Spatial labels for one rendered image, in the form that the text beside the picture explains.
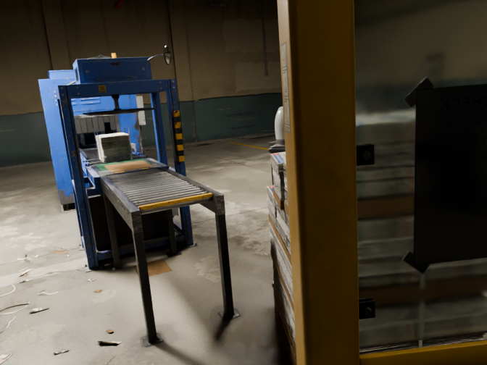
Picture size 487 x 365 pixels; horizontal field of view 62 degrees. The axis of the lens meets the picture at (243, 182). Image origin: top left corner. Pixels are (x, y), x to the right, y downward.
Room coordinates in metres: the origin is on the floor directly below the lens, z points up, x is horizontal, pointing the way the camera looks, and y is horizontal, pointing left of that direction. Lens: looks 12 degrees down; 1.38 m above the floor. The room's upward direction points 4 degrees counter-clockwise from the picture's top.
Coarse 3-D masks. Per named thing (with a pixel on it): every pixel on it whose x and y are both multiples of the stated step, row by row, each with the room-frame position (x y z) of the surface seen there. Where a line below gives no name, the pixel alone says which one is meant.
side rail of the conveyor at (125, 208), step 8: (104, 176) 3.27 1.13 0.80; (104, 184) 3.05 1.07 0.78; (112, 184) 2.91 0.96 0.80; (104, 192) 3.13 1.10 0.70; (112, 192) 2.68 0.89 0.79; (120, 192) 2.62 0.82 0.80; (112, 200) 2.74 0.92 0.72; (120, 200) 2.40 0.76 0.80; (128, 200) 2.38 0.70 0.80; (120, 208) 2.43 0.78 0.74; (128, 208) 2.19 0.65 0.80; (136, 208) 2.18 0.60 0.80; (128, 216) 2.19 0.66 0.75; (136, 216) 2.11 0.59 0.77; (128, 224) 2.23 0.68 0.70; (136, 224) 2.11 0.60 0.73
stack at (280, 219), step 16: (272, 192) 2.19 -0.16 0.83; (272, 208) 2.14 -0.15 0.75; (288, 224) 1.72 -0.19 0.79; (272, 240) 2.23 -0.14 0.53; (288, 240) 1.74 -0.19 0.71; (288, 272) 1.75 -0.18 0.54; (288, 288) 1.82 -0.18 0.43; (288, 304) 1.81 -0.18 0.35; (288, 320) 1.84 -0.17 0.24; (288, 336) 1.86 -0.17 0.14; (288, 352) 1.89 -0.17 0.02
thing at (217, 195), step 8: (160, 168) 3.47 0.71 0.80; (176, 176) 3.04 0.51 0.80; (184, 176) 3.00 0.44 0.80; (192, 184) 2.70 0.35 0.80; (200, 184) 2.67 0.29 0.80; (208, 192) 2.43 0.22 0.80; (216, 192) 2.41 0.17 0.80; (216, 200) 2.32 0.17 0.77; (224, 200) 2.34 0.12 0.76; (208, 208) 2.46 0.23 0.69; (216, 208) 2.33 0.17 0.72; (224, 208) 2.34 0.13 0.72
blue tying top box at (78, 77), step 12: (84, 60) 3.44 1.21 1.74; (96, 60) 3.49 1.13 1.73; (108, 60) 3.52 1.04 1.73; (120, 60) 3.57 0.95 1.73; (132, 60) 3.61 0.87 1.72; (144, 60) 3.65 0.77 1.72; (84, 72) 3.43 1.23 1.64; (96, 72) 3.48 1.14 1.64; (108, 72) 3.52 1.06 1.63; (120, 72) 3.56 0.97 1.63; (132, 72) 3.60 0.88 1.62; (144, 72) 3.64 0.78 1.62
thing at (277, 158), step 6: (270, 156) 2.07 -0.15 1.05; (276, 156) 1.96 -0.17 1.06; (282, 156) 1.95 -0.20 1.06; (276, 162) 1.85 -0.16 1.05; (282, 162) 1.82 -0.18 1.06; (276, 168) 1.85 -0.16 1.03; (282, 168) 1.80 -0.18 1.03; (276, 174) 1.94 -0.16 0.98; (282, 174) 1.81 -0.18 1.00; (276, 180) 1.97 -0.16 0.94; (282, 180) 1.81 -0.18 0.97; (276, 186) 1.96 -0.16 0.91; (282, 186) 1.81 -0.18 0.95; (276, 192) 1.94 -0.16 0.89; (282, 192) 1.81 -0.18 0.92; (282, 198) 1.81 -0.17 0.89
